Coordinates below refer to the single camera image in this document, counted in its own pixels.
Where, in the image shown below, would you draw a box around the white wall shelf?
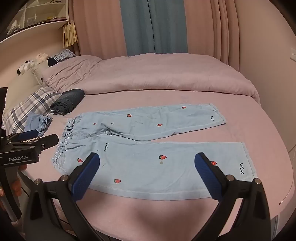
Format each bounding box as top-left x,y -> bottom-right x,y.
1,0 -> 69,43

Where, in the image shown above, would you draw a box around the person's left hand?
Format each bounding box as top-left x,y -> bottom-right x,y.
11,165 -> 27,197

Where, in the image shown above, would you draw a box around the plaid pillow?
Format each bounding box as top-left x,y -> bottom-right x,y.
2,86 -> 61,135
47,49 -> 76,67

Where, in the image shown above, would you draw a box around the white wall socket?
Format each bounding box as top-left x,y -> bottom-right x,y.
290,48 -> 296,62

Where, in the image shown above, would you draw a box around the pink duvet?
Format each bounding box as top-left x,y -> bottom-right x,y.
42,53 -> 260,102

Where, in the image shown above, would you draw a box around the cream headboard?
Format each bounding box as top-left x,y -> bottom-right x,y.
1,24 -> 63,112

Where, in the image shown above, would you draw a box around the pink curtain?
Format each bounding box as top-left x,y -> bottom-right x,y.
68,0 -> 240,69

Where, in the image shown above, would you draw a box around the folded dark blue jeans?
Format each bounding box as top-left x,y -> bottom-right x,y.
50,89 -> 85,115

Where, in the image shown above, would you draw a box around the light blue strawberry pants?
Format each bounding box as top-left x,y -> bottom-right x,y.
52,104 -> 256,201

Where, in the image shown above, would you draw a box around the teal curtain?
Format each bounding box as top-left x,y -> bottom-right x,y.
120,0 -> 188,56

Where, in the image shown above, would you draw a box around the small light blue shorts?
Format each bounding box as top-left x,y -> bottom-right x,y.
24,112 -> 52,137

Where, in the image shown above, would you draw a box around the white plush toy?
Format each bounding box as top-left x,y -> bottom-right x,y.
17,53 -> 49,75

